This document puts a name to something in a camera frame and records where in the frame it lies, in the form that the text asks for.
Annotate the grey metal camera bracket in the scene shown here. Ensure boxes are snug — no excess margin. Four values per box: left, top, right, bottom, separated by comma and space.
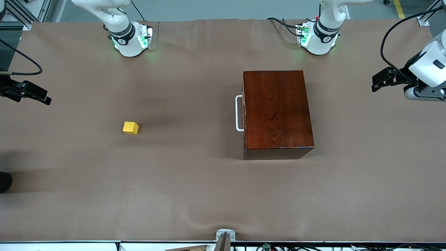
215, 228, 236, 251

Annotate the black right base cable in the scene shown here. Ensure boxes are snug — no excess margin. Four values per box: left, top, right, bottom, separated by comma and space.
130, 1, 144, 22

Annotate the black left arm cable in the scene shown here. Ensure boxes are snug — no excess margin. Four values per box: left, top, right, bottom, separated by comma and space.
380, 7, 446, 83

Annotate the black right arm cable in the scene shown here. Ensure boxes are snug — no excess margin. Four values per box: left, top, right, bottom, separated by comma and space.
0, 39, 43, 76

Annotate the aluminium frame profile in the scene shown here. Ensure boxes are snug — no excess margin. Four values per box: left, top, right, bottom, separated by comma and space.
418, 0, 446, 27
0, 0, 53, 30

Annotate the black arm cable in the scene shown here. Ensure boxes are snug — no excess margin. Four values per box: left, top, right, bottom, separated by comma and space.
0, 39, 43, 76
380, 7, 446, 83

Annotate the black rounded object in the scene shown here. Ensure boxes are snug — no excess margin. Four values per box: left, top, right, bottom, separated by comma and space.
0, 172, 13, 193

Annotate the black base cable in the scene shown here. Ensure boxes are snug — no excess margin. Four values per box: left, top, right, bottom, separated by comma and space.
266, 17, 301, 37
130, 1, 144, 22

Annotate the black left base cable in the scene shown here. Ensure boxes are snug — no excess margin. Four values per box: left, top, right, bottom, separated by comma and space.
266, 17, 301, 37

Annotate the dark brown wooden cabinet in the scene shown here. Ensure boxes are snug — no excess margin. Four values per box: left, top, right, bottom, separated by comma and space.
242, 70, 315, 161

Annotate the yellow wooden block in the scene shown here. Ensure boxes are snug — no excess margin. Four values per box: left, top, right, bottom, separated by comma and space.
123, 121, 139, 135

